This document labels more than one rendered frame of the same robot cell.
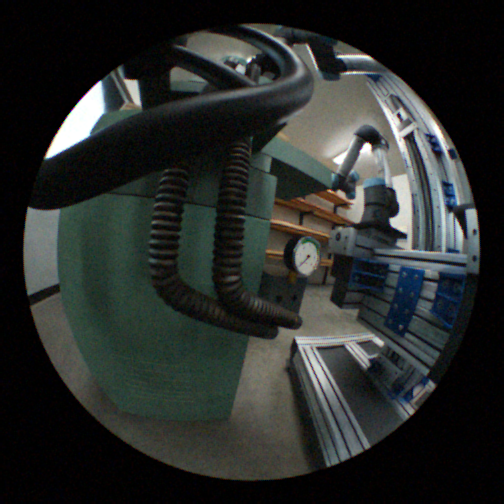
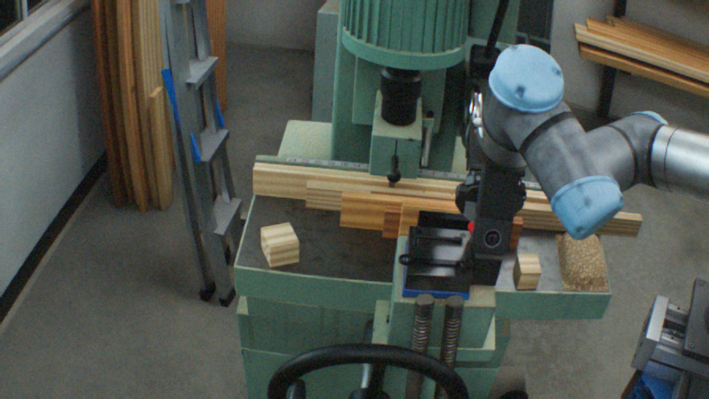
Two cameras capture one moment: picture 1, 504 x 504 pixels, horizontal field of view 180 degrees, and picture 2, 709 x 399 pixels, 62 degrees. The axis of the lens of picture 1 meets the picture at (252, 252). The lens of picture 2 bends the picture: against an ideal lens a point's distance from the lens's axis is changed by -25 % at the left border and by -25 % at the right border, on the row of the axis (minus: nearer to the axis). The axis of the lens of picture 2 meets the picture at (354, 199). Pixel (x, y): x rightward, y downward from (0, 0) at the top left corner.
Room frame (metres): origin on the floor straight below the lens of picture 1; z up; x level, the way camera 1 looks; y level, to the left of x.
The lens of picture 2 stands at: (-0.56, -0.12, 1.64)
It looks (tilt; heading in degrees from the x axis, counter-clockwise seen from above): 37 degrees down; 25
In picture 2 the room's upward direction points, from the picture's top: 4 degrees clockwise
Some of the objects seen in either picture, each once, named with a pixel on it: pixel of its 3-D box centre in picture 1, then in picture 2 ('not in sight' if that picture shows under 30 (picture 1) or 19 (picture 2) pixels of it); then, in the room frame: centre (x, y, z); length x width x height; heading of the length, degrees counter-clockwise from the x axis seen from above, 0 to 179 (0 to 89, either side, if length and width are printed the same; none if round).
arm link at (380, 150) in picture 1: (383, 169); not in sight; (0.49, -0.62, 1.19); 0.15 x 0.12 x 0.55; 104
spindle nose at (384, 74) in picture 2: not in sight; (401, 81); (0.32, 0.24, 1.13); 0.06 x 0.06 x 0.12
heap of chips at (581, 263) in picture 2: not in sight; (584, 253); (0.37, -0.10, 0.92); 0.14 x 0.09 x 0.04; 23
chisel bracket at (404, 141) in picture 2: not in sight; (397, 136); (0.34, 0.25, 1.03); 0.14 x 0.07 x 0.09; 23
